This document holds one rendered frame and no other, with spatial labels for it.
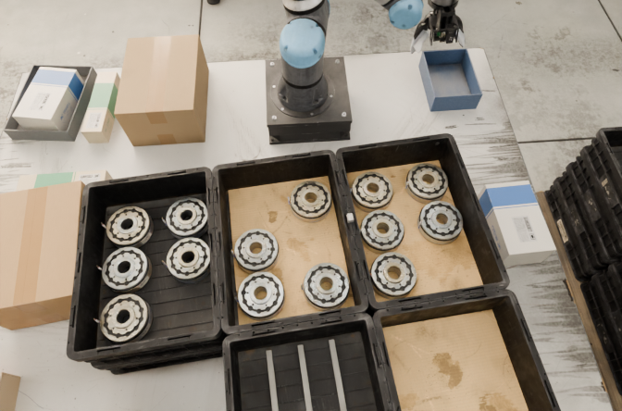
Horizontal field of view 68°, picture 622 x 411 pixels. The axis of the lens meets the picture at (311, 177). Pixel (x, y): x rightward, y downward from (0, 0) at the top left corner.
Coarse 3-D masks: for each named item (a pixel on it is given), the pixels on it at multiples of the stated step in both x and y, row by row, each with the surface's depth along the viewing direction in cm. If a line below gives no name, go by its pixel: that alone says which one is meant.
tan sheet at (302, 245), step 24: (240, 192) 118; (264, 192) 118; (288, 192) 118; (240, 216) 114; (264, 216) 114; (288, 216) 114; (288, 240) 111; (312, 240) 111; (336, 240) 111; (288, 264) 108; (312, 264) 108; (336, 264) 108; (288, 288) 105; (240, 312) 102; (288, 312) 102; (312, 312) 102
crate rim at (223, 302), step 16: (256, 160) 111; (272, 160) 111; (288, 160) 111; (336, 160) 111; (336, 176) 110; (352, 240) 100; (352, 256) 98; (224, 272) 97; (224, 288) 95; (224, 304) 93; (224, 320) 92; (272, 320) 92; (288, 320) 92; (304, 320) 92
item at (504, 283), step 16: (368, 144) 113; (384, 144) 113; (400, 144) 113; (464, 176) 108; (352, 208) 104; (480, 208) 104; (352, 224) 102; (480, 224) 102; (496, 256) 99; (368, 272) 96; (368, 288) 95; (464, 288) 95; (480, 288) 96; (496, 288) 96; (368, 304) 94; (384, 304) 93; (400, 304) 94
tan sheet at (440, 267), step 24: (384, 168) 121; (408, 168) 121; (360, 216) 114; (408, 216) 114; (408, 240) 111; (456, 240) 111; (432, 264) 108; (456, 264) 108; (432, 288) 105; (456, 288) 105
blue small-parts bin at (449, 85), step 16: (464, 48) 151; (432, 64) 156; (448, 64) 157; (464, 64) 154; (432, 80) 153; (448, 80) 153; (464, 80) 153; (432, 96) 143; (448, 96) 141; (464, 96) 142; (480, 96) 142
